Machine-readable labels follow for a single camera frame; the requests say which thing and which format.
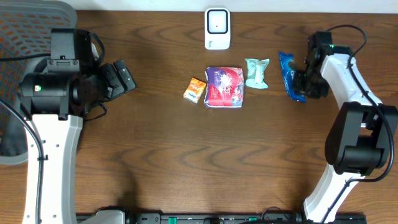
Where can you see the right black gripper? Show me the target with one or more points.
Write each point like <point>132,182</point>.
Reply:
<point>298,86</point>

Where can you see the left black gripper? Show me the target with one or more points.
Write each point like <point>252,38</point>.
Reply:
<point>109,81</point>

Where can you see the blue Oreo cookie pack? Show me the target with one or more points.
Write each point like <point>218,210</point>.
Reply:
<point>288,70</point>

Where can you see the teal green snack packet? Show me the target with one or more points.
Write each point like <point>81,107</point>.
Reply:
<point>256,71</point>

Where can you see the small orange snack box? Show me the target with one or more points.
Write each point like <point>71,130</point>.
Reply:
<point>194,90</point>

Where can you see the red purple snack bag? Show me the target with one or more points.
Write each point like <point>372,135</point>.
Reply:
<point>225,87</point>

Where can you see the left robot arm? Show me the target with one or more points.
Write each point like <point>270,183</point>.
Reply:
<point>57,102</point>

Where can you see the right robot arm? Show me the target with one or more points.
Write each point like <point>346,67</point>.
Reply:
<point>360,144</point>

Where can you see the grey plastic mesh basket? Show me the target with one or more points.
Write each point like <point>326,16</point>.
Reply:
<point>25,30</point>

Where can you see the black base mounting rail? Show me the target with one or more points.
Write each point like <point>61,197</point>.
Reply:
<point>156,218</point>

